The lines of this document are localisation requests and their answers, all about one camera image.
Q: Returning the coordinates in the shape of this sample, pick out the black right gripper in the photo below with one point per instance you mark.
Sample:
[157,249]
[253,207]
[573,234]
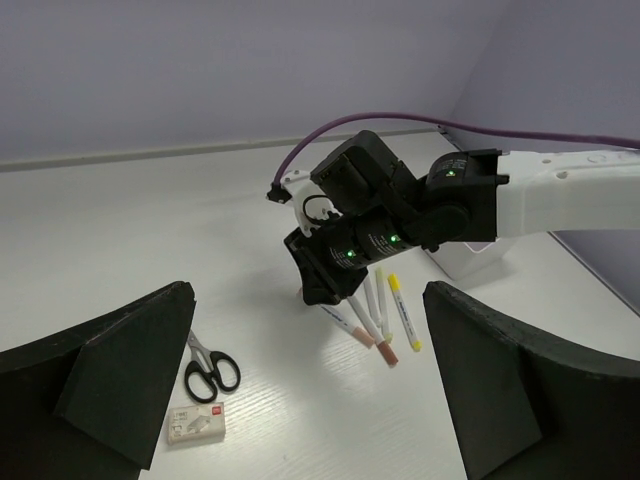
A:
[333,262]

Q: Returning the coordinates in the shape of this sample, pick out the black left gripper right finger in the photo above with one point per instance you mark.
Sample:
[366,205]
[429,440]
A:
[527,404]

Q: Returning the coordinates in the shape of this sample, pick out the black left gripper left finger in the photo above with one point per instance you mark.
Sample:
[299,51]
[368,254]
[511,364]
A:
[89,401]

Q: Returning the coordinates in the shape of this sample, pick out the pale yellow capped marker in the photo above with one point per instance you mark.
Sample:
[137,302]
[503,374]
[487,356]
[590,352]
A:
[374,288]

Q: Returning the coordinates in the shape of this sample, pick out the yellow capped white marker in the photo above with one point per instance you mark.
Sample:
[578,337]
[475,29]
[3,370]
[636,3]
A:
[403,312]

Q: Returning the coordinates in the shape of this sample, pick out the pink capped white marker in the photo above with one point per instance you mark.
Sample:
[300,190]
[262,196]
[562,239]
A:
[360,332]

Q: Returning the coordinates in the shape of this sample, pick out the white eraser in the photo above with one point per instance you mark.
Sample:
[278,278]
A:
[195,423]

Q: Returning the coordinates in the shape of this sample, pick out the brown capped white marker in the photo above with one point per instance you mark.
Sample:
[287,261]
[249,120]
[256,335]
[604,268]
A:
[348,326]

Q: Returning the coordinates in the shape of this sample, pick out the black handled scissors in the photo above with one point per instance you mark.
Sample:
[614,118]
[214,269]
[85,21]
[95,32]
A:
[204,363]

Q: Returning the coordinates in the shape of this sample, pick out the white divided pen holder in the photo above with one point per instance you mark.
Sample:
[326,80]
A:
[461,259]

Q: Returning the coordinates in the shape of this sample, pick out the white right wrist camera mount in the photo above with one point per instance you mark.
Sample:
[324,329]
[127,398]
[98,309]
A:
[310,204]

